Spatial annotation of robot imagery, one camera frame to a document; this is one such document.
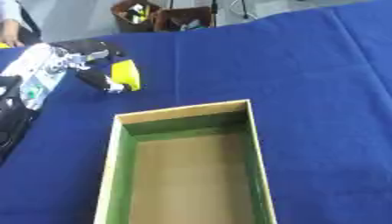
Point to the small yellow object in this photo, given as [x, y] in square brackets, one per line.
[3, 45]

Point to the cardboard box with green inside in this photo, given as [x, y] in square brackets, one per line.
[184, 163]

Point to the brown box with items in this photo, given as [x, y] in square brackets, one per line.
[135, 16]
[184, 19]

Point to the person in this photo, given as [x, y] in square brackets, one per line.
[14, 22]

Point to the black tripod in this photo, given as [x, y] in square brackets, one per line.
[245, 8]

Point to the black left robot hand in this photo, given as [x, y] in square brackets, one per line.
[92, 76]

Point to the yellow block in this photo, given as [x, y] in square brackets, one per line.
[125, 74]

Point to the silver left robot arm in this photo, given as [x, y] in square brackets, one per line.
[31, 76]

